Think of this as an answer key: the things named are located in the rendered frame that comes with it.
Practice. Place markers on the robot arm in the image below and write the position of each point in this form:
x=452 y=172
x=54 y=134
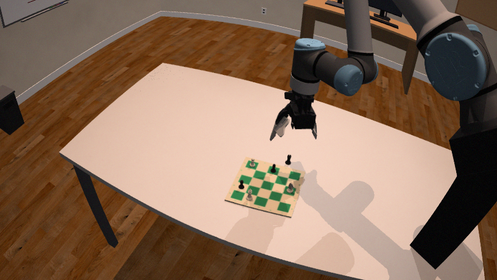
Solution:
x=457 y=61

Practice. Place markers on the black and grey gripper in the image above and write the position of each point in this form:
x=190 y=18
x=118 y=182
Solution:
x=300 y=119

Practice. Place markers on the green and cream chessboard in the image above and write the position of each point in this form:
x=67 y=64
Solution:
x=269 y=190

